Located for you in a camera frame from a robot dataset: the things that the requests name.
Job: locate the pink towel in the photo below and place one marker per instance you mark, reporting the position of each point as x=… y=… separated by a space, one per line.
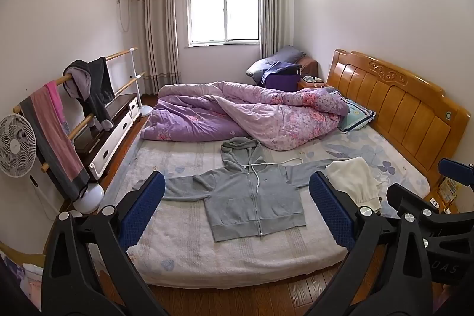
x=59 y=145

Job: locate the black and white cabinet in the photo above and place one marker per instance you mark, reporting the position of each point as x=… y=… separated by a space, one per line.
x=118 y=123

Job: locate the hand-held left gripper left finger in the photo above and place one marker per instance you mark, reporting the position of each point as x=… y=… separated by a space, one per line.
x=142 y=212

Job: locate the purple cloth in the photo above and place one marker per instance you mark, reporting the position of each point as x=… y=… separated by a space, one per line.
x=281 y=79

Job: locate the purple floral quilt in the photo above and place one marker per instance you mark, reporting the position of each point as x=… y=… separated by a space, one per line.
x=259 y=112

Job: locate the white garment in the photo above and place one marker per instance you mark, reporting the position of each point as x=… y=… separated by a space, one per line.
x=351 y=179

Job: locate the brown chair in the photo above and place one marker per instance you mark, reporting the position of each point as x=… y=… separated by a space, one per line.
x=310 y=65

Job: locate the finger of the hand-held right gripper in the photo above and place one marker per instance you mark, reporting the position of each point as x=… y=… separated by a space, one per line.
x=457 y=169
x=403 y=199

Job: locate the striped grey curtain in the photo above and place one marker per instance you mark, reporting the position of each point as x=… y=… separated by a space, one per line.
x=157 y=31
x=276 y=12

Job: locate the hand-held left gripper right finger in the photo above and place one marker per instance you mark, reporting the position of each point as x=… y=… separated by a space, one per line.
x=331 y=212

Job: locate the tissue box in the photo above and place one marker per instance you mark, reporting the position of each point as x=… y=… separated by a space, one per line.
x=312 y=79

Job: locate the wooden bed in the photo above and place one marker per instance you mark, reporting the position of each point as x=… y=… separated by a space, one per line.
x=400 y=105

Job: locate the light blue pillow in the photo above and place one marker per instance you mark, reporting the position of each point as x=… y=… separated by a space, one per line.
x=357 y=114

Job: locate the grey knitted cloth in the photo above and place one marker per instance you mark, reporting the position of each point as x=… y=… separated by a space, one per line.
x=65 y=126

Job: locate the bright pink garment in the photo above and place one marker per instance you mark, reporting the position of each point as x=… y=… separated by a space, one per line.
x=55 y=97

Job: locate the wooden nightstand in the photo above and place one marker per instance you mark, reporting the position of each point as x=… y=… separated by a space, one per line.
x=313 y=85
x=446 y=208

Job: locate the grey zip hoodie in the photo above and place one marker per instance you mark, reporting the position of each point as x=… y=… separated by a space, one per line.
x=244 y=197

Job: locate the dark grey towel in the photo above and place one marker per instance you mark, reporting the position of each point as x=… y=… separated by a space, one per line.
x=44 y=153

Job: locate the dark blue pillow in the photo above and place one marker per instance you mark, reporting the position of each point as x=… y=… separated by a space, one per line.
x=281 y=55

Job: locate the floral patterned cloth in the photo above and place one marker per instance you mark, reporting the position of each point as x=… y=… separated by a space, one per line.
x=22 y=282

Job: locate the wooden bar clothes rack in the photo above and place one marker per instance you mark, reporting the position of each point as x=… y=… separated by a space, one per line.
x=118 y=54

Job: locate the dark grey jacket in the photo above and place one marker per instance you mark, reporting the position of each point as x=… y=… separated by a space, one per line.
x=98 y=86

